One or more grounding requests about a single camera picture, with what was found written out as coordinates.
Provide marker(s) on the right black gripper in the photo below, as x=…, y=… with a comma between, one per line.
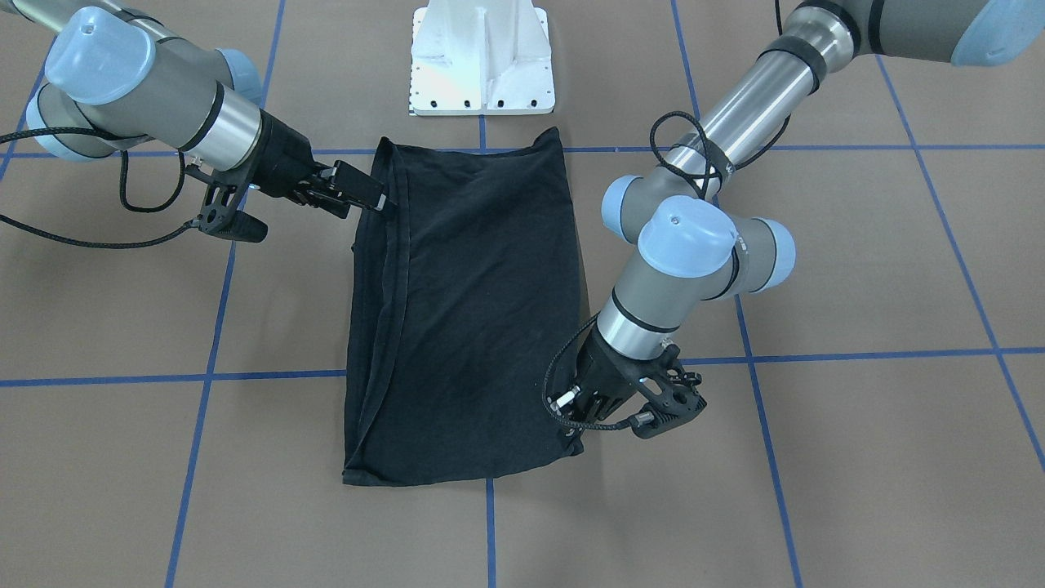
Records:
x=285, y=160

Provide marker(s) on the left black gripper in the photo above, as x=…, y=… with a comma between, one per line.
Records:
x=598, y=364

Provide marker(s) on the black graphic t-shirt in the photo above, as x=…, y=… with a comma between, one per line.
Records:
x=462, y=298

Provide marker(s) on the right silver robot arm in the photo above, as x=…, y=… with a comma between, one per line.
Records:
x=123, y=73

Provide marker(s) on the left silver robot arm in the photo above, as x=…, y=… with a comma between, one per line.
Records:
x=914, y=191

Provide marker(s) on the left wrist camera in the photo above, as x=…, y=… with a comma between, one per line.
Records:
x=671, y=393

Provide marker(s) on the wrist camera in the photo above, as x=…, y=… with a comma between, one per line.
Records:
x=220, y=215
x=671, y=393

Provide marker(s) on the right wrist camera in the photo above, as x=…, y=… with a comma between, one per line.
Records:
x=220, y=215

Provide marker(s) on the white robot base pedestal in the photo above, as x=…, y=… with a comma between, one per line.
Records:
x=481, y=58

